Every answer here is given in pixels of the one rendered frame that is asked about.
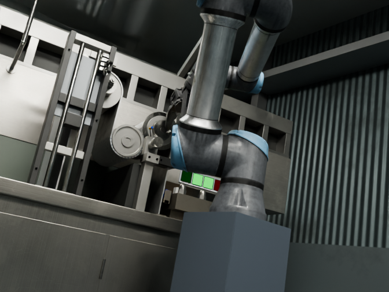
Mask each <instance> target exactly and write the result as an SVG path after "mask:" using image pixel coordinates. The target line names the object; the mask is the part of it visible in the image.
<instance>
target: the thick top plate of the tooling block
mask: <svg viewBox="0 0 389 292"><path fill-rule="evenodd" d="M211 205H212V202H210V201H207V200H203V199H199V198H195V197H192V196H188V195H184V194H181V193H175V194H171V198H170V203H169V204H165V205H161V208H160V211H166V210H173V211H177V212H180V213H184V212H209V208H210V206H211Z"/></svg>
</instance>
